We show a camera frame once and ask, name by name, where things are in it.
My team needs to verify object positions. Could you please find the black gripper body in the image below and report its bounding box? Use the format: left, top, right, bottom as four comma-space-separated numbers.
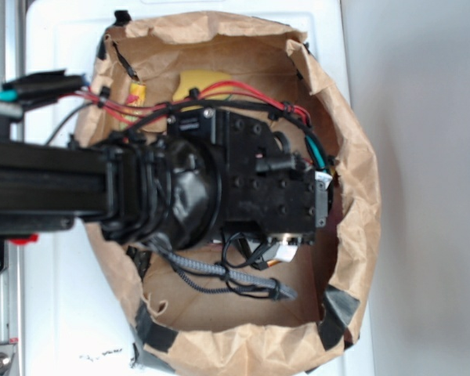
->
211, 233, 298, 270

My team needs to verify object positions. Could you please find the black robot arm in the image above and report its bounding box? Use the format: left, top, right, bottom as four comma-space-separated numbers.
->
0, 108, 333, 251

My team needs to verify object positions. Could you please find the yellow green sponge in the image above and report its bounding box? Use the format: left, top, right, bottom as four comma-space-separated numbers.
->
172, 69, 233, 102

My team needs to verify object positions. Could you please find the brown paper bag tray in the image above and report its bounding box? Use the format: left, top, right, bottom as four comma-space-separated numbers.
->
85, 11, 381, 375

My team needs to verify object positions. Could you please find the grey braided cable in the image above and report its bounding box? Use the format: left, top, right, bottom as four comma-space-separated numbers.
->
152, 244, 298, 302

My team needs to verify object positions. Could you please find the red wire bundle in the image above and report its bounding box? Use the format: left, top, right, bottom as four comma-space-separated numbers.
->
72, 80, 310, 126

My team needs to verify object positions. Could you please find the multicolour twisted rope toy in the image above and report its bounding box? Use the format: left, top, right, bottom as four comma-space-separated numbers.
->
119, 81, 146, 130

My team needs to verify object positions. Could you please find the aluminium frame rail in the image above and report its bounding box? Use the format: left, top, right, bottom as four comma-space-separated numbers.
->
0, 1, 27, 375

